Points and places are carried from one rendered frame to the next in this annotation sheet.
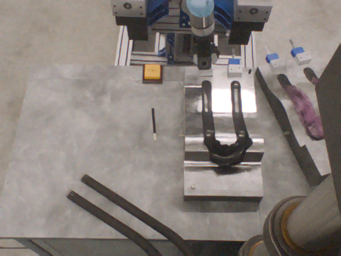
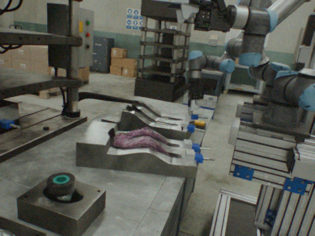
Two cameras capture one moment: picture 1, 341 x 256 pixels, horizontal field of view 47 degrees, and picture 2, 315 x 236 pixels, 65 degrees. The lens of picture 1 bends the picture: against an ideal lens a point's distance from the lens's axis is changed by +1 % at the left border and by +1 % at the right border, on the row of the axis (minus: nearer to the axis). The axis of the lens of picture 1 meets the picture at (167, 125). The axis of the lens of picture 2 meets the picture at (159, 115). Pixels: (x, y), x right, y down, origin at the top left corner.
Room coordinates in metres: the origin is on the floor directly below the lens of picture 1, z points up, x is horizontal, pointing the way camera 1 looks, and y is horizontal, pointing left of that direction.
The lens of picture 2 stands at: (1.07, -1.54, 1.35)
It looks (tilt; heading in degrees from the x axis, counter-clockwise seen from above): 18 degrees down; 105
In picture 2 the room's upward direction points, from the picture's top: 7 degrees clockwise
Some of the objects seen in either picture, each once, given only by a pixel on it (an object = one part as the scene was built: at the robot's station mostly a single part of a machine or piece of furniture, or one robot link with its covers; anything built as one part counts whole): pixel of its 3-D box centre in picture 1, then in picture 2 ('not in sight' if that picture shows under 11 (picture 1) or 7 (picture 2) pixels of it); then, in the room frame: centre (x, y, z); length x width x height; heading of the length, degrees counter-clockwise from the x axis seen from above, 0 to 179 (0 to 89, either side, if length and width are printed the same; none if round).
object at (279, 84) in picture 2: not in sight; (289, 86); (1.31, -0.35, 1.20); 0.13 x 0.12 x 0.14; 112
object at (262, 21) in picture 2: not in sight; (258, 20); (1.12, -0.57, 1.43); 0.11 x 0.08 x 0.09; 22
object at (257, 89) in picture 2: not in sight; (242, 78); (1.38, 5.85, 0.47); 1.10 x 0.52 x 0.94; 8
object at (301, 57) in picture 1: (296, 51); (200, 158); (1.00, -0.52, 0.86); 0.13 x 0.05 x 0.05; 16
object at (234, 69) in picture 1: (234, 63); (192, 128); (0.92, -0.25, 0.89); 0.13 x 0.05 x 0.05; 178
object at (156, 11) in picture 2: not in sight; (167, 51); (-0.50, 4.39, 1.03); 1.54 x 0.94 x 2.06; 90
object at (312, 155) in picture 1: (316, 110); (140, 147); (0.73, -0.55, 0.86); 0.50 x 0.26 x 0.11; 16
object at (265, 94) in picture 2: not in sight; (273, 93); (1.34, 0.15, 1.09); 0.15 x 0.15 x 0.10
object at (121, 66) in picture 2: not in sight; (124, 62); (-2.30, 6.01, 0.42); 0.86 x 0.33 x 0.83; 0
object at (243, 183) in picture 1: (220, 127); (149, 119); (0.65, -0.19, 0.87); 0.50 x 0.26 x 0.14; 179
